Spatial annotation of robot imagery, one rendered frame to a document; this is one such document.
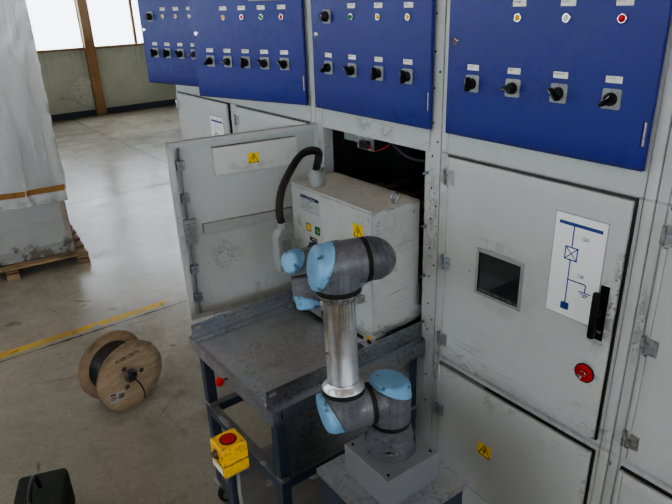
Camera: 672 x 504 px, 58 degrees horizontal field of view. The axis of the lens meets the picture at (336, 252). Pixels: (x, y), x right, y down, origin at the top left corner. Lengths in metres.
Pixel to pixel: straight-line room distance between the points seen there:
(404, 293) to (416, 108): 0.67
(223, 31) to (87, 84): 10.52
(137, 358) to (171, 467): 0.66
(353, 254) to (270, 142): 1.06
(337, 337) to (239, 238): 1.08
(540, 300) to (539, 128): 0.50
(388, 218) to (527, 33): 0.74
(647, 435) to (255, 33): 2.01
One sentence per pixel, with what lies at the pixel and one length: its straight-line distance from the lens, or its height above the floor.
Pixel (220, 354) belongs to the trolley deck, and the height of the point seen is 0.85.
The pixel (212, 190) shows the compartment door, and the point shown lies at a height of 1.37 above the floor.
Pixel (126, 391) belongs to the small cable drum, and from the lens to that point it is 3.53.
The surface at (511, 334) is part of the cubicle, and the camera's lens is 1.99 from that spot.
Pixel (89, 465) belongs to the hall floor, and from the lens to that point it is 3.32.
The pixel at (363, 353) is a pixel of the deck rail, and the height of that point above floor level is 0.89.
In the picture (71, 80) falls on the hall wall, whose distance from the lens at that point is 13.14.
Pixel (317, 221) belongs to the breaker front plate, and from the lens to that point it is 2.28.
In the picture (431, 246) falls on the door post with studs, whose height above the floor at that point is 1.24.
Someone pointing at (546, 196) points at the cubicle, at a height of 1.53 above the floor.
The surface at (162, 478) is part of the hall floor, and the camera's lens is 3.12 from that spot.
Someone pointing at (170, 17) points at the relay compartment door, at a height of 1.98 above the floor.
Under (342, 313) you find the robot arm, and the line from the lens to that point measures 1.52.
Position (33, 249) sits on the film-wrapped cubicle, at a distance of 5.64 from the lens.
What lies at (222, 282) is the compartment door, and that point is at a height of 0.96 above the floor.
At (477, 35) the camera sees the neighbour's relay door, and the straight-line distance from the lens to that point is 1.84.
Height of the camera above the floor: 2.06
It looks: 23 degrees down
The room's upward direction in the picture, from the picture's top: 2 degrees counter-clockwise
